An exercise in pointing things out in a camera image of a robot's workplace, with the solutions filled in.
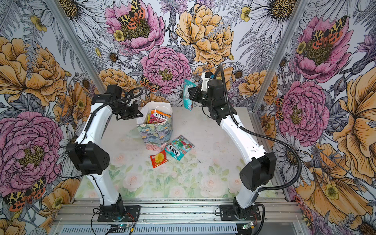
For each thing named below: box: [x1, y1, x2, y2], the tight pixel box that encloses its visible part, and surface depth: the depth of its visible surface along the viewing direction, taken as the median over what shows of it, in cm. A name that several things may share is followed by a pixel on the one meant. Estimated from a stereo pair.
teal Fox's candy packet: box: [182, 79, 197, 112], surface depth 79 cm
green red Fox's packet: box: [164, 134, 195, 161], surface depth 98 cm
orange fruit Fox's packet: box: [149, 109, 172, 124], surface depth 94 cm
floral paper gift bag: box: [136, 101, 174, 152], surface depth 91 cm
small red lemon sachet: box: [149, 149, 169, 169], surface depth 94 cm
